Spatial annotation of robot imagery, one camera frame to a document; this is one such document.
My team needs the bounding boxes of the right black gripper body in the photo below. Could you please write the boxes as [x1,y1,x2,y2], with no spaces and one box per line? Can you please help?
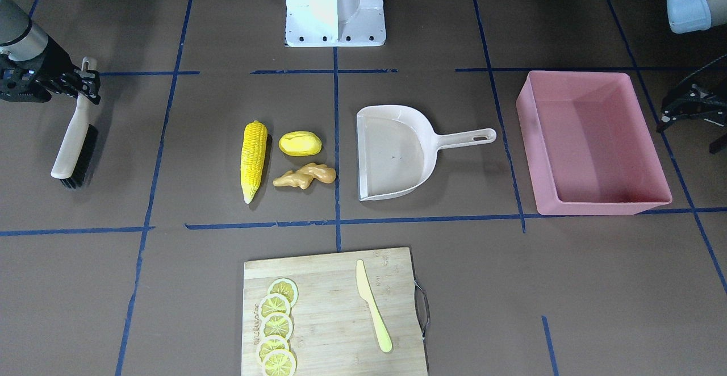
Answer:
[1,37,76,103]

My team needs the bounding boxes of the beige hand brush black bristles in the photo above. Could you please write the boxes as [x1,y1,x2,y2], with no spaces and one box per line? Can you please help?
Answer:
[51,92,98,190]

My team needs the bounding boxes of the lemon slice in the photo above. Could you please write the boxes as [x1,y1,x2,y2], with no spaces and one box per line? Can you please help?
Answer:
[260,312,294,340]
[261,349,298,376]
[258,293,291,319]
[268,278,299,308]
[256,335,289,365]

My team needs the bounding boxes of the yellow plastic knife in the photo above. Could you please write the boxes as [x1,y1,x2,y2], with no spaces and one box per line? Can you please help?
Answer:
[356,259,393,353]

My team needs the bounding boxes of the bamboo cutting board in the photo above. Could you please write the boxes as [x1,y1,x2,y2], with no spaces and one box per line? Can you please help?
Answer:
[241,247,428,375]

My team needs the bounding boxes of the pink plastic bin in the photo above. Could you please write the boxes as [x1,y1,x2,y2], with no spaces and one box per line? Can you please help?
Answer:
[516,70,672,216]

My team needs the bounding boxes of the yellow toy potato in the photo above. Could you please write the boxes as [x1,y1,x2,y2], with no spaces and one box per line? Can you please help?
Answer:
[278,131,323,157]

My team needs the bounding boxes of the beige plastic dustpan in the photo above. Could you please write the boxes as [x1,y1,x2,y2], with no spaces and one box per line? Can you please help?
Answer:
[356,105,498,202]

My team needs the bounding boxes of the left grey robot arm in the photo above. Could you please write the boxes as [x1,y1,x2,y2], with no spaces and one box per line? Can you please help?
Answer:
[656,0,726,133]

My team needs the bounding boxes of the yellow toy corn cob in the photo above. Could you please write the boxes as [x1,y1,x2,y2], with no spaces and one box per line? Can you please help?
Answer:
[240,120,268,203]

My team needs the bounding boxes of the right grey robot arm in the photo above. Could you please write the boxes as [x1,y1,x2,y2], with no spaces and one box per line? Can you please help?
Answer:
[1,0,101,105]

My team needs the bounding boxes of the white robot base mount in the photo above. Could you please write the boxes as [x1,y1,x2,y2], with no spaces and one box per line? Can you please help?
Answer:
[284,0,387,48]

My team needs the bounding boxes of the lemon slice top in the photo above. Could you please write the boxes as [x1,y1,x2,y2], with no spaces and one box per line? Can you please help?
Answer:
[268,278,299,308]

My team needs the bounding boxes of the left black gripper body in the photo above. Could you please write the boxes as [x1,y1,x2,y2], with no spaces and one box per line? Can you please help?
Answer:
[686,53,726,116]

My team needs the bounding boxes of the lemon slice bottom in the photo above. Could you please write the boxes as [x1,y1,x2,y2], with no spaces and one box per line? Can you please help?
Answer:
[261,349,298,376]

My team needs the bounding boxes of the tan toy ginger root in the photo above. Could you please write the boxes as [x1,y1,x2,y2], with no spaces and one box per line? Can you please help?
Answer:
[273,163,337,190]

